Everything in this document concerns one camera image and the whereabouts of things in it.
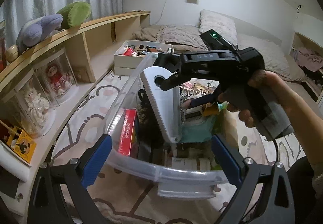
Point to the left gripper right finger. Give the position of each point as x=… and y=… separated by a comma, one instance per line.
x=275, y=203

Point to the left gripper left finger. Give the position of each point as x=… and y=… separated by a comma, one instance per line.
x=47, y=203

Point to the white jar opener tool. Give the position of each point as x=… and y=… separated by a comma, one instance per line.
x=165, y=104

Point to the right forearm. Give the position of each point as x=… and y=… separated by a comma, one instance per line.
x=308, y=131

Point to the right hand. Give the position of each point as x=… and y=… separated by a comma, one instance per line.
x=264, y=100

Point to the beige quilted pillow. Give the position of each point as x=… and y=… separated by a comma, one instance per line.
x=274, y=58

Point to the fluffy white pillow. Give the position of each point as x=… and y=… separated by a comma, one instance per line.
x=219, y=23

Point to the clear plastic storage bin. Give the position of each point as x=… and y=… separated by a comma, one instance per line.
x=153, y=150

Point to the white labelled bottle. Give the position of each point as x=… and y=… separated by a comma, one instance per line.
x=189, y=164

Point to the green patterned packet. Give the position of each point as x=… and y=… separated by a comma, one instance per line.
x=198, y=131

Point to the yellow box with black figure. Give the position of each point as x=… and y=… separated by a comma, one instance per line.
x=20, y=143

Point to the beige blanket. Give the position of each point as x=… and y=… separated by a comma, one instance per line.
x=183, y=38

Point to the side shelf with clothes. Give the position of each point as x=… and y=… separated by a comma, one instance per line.
x=308, y=56

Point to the white doll in case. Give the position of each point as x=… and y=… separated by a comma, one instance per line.
x=30, y=106

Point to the red book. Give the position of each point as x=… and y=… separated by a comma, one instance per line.
x=128, y=143

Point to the red dressed doll in case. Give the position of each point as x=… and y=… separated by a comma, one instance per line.
x=56, y=77

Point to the white shoe box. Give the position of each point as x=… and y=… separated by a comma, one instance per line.
x=132, y=52

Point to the purple plush toy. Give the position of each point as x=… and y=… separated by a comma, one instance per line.
x=37, y=30

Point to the green plush toy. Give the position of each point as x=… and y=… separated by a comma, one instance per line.
x=74, y=14

